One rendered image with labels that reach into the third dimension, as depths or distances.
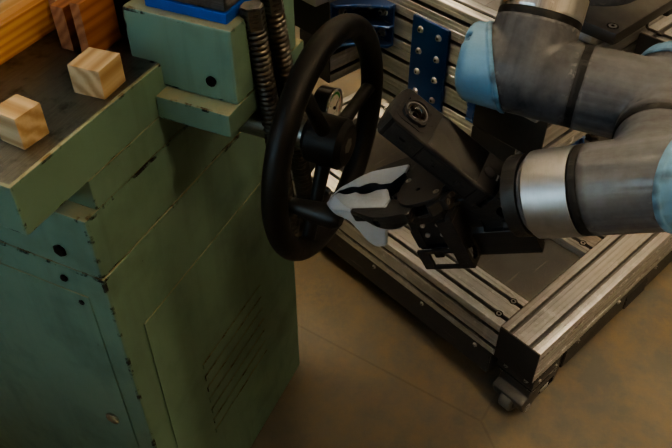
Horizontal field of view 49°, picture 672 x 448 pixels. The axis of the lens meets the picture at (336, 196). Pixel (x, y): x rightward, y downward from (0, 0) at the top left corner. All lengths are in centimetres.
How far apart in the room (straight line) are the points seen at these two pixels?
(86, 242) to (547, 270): 102
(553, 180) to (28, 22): 60
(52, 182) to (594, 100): 49
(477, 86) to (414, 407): 101
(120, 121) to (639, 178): 51
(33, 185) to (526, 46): 46
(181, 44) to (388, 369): 100
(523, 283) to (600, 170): 97
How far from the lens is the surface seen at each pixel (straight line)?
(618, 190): 58
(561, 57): 66
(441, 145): 63
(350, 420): 155
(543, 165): 61
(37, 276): 95
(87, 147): 77
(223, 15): 77
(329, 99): 114
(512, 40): 66
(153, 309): 98
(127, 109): 81
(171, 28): 80
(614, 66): 66
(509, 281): 154
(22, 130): 74
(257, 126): 87
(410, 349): 166
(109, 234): 84
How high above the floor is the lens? 132
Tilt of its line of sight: 41 degrees down
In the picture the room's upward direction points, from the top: straight up
